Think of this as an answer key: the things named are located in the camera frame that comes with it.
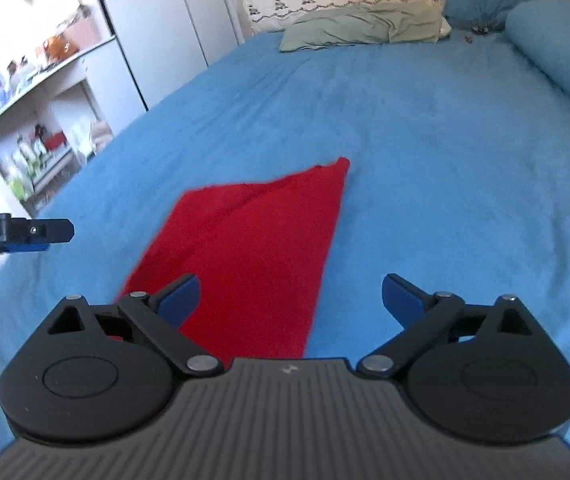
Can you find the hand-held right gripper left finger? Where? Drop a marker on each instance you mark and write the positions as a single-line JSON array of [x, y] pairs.
[[181, 299]]

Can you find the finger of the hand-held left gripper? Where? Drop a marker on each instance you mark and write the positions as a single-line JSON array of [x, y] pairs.
[[45, 232]]

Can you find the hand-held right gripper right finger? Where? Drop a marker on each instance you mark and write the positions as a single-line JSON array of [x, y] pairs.
[[402, 301]]

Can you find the red knit sweater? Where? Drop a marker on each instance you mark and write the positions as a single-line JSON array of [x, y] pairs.
[[245, 260]]

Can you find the white shelf unit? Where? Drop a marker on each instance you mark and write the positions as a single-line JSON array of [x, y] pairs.
[[50, 120]]

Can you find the bed with blue sheet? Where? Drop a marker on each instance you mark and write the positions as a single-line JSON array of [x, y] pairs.
[[440, 185]]

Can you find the orange jar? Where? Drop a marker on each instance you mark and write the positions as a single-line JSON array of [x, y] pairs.
[[57, 46]]

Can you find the white wardrobe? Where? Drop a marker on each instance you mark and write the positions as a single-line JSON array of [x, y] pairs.
[[165, 30]]

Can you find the green pillow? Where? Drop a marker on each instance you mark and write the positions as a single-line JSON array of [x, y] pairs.
[[365, 27]]

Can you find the small dark hair clip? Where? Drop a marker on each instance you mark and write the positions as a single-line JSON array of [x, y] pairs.
[[480, 31]]

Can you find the blue duvet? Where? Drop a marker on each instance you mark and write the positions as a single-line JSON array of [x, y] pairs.
[[565, 55]]

